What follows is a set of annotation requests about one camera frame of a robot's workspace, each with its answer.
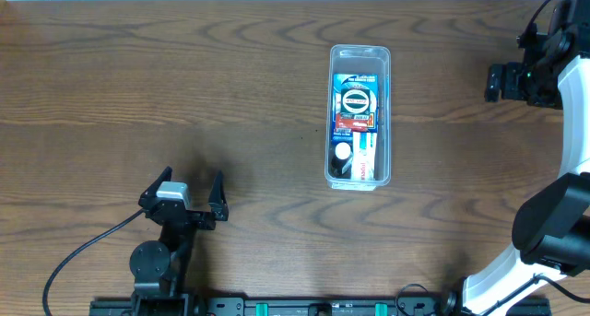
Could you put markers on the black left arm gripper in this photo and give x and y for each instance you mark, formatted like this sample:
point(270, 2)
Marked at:
point(190, 216)

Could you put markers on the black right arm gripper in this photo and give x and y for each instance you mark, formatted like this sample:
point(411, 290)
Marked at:
point(509, 83)

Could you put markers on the red medicine box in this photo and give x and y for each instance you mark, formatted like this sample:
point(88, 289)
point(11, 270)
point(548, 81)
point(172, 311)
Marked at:
point(355, 123)

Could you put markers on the dark green round-label box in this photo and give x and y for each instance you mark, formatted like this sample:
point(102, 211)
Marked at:
point(355, 101)

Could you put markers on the white Panadol box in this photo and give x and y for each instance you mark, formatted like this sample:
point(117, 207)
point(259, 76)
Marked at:
point(363, 159)

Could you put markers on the blue Kool Fever box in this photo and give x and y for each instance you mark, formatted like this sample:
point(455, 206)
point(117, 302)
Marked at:
point(342, 82)

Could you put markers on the dark bottle with white cap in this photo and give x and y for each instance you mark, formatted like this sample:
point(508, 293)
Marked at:
point(341, 160)

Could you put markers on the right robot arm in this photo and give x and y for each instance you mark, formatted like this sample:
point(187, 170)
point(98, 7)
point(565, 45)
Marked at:
point(550, 234)

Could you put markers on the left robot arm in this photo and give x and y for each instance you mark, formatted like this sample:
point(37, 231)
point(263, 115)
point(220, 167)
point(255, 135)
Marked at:
point(160, 266)

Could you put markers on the clear plastic container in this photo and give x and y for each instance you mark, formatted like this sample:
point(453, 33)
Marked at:
point(363, 59)

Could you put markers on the grey wrist camera, left arm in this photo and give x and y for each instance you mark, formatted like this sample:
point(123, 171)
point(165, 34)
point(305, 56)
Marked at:
point(174, 190)

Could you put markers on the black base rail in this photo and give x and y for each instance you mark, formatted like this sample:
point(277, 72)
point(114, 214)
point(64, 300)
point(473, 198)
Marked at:
point(269, 307)

